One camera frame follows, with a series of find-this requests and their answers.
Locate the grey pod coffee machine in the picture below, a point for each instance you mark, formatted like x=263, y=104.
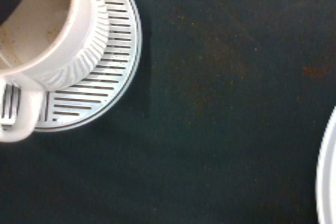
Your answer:
x=74, y=105

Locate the white ceramic mug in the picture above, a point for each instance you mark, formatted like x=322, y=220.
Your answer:
x=53, y=40

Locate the white two-tier round shelf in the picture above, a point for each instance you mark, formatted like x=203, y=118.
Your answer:
x=326, y=175

